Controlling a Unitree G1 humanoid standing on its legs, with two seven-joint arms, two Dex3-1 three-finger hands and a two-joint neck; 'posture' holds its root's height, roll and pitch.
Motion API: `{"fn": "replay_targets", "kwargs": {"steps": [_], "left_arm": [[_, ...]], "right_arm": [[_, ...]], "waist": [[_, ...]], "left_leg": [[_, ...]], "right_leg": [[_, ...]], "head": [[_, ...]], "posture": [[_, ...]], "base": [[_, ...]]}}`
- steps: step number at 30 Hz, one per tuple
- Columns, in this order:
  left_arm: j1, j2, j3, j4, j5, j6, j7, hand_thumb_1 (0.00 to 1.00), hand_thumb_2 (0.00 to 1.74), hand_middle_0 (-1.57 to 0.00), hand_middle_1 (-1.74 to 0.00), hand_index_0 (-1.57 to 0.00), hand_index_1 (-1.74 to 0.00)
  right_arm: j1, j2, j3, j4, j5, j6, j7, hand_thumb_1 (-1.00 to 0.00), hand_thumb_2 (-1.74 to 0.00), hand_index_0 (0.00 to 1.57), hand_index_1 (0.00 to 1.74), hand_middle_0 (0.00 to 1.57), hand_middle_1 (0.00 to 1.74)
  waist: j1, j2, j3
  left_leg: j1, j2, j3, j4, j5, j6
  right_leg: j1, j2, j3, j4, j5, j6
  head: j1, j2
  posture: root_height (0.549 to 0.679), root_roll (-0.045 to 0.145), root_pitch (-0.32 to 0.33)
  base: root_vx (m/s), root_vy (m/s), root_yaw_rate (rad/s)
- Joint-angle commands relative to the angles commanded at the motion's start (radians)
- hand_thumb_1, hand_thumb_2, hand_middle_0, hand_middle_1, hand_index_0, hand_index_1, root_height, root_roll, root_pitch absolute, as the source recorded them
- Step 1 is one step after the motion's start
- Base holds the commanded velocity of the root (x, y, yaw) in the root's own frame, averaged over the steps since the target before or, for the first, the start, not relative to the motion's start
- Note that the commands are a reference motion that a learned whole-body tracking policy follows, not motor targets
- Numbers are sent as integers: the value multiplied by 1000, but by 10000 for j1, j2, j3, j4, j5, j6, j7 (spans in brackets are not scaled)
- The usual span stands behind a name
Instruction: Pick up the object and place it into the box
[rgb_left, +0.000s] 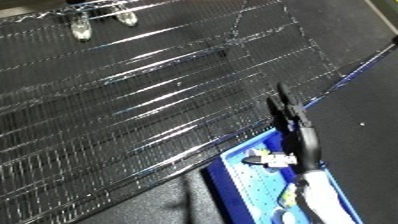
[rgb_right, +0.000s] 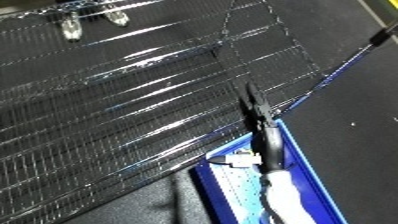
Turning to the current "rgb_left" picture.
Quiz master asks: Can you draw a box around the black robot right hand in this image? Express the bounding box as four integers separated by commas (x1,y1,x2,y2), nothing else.
264,82,326,174

